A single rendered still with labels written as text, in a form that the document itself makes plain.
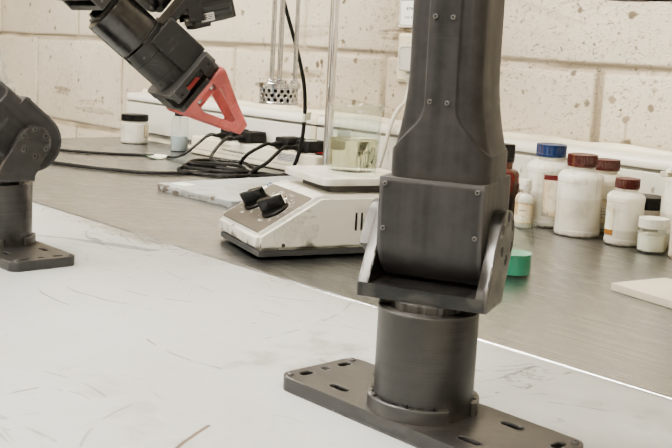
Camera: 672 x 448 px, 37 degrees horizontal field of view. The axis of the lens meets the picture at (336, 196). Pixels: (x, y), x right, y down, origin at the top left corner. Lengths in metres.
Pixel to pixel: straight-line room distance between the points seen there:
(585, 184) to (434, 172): 0.77
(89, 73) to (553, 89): 1.43
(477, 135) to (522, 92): 1.05
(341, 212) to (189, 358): 0.42
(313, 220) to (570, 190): 0.40
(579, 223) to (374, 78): 0.63
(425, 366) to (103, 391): 0.21
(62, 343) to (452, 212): 0.33
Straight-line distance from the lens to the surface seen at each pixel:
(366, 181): 1.14
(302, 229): 1.11
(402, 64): 1.79
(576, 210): 1.37
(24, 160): 1.08
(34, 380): 0.72
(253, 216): 1.15
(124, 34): 1.13
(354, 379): 0.69
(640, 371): 0.81
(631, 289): 1.06
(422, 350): 0.61
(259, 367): 0.74
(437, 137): 0.61
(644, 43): 1.54
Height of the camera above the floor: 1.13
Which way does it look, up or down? 8 degrees down
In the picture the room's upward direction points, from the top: 3 degrees clockwise
